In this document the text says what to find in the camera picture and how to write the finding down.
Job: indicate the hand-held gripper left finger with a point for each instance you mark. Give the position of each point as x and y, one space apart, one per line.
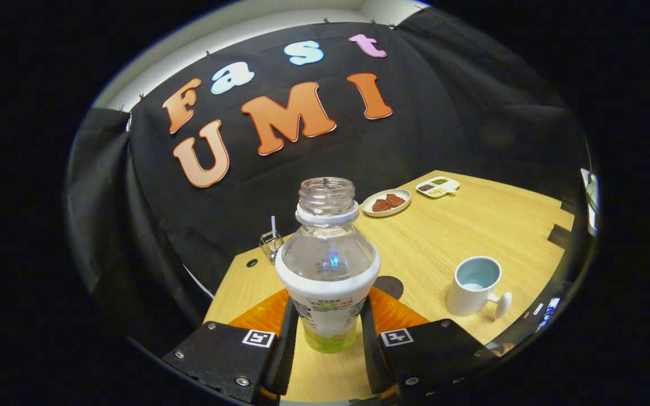
286 349

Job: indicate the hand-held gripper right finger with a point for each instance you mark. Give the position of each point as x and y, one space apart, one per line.
371 355

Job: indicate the dark round coaster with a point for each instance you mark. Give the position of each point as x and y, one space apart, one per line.
391 286

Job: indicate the clear plastic juice bottle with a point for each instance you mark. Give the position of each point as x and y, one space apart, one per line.
328 265

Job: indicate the white cup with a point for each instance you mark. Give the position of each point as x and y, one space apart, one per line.
469 299

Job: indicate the striped straw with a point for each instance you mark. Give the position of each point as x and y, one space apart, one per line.
273 225

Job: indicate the wooden table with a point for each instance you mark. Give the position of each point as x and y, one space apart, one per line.
443 237

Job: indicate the red dried meat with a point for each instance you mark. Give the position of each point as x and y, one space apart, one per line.
387 203

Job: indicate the white oval plate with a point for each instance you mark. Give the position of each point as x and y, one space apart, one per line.
401 197

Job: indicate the white divided bean dish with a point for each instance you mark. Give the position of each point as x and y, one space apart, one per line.
438 187

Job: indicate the black backdrop cloth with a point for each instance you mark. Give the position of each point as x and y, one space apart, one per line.
415 129

